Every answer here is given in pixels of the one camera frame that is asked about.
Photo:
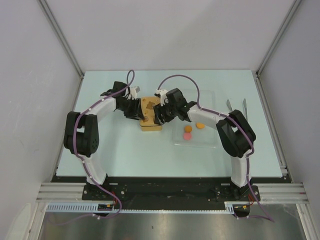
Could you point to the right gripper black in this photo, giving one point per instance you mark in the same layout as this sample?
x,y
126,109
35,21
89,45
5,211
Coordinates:
x,y
159,110

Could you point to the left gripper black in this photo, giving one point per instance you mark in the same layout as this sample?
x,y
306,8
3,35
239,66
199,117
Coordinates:
x,y
136,113

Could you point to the silver tin lid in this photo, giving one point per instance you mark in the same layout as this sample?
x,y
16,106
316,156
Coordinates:
x,y
147,106

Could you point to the metal tongs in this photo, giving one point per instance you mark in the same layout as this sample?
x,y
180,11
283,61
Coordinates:
x,y
244,105

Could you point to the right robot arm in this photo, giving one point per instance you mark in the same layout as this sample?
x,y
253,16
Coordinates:
x,y
236,135

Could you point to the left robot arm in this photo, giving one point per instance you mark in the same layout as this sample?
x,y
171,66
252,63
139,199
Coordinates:
x,y
81,135

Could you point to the gold cookie tin box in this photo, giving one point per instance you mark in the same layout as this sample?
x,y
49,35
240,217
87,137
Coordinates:
x,y
151,128

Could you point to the orange flower cookie lower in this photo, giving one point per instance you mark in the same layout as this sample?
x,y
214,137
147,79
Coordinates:
x,y
188,129

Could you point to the orange round biscuit right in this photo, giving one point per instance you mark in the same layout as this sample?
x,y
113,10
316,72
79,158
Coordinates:
x,y
200,125

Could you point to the pink sandwich cookie lower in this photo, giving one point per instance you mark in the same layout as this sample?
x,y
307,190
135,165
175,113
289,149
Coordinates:
x,y
187,136

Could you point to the clear plastic tray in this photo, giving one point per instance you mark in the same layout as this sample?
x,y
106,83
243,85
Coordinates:
x,y
206,137

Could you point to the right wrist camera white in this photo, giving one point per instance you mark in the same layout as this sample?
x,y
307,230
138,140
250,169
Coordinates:
x,y
162,95

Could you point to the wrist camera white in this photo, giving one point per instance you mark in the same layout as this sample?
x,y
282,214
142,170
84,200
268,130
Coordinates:
x,y
131,93
162,95

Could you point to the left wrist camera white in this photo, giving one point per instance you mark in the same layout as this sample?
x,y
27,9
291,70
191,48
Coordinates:
x,y
131,93

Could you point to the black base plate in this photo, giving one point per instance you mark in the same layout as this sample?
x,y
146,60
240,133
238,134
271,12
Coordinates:
x,y
173,193

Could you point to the left corner frame post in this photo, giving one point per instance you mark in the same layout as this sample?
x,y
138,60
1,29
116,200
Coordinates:
x,y
57,30

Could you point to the corner frame post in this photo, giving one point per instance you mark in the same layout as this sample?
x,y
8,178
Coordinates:
x,y
57,30
279,35

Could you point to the white slotted cable duct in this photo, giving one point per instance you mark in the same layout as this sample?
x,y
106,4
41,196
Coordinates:
x,y
103,208

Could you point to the aluminium frame rail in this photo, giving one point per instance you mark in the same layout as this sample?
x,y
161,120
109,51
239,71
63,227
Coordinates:
x,y
270,193

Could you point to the right corner frame post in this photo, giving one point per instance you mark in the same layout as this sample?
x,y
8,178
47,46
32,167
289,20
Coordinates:
x,y
279,35

